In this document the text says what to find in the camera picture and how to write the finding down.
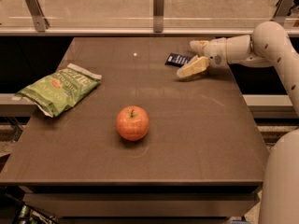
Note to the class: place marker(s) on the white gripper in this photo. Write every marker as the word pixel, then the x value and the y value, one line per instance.
pixel 215 52

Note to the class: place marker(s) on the red yellow apple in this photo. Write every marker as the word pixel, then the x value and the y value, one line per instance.
pixel 132 123

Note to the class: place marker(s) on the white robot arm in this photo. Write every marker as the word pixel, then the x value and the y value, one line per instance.
pixel 267 46

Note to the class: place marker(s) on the left metal railing bracket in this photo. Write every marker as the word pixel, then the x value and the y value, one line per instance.
pixel 40 21

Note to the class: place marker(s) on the brown table with drawers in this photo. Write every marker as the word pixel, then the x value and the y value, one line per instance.
pixel 144 143

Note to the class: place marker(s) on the metal railing bracket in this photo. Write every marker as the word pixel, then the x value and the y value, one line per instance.
pixel 282 11
pixel 40 21
pixel 158 16

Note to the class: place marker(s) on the glass railing panel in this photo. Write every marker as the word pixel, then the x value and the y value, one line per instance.
pixel 139 13

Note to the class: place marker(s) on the right metal railing bracket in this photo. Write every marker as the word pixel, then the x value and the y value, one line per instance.
pixel 282 11

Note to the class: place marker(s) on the blue rxbar blueberry wrapper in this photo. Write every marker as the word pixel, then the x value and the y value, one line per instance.
pixel 177 60

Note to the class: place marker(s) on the middle metal railing bracket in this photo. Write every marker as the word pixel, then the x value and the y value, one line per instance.
pixel 158 16

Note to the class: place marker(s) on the green chip bag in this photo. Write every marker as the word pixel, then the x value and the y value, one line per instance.
pixel 56 93

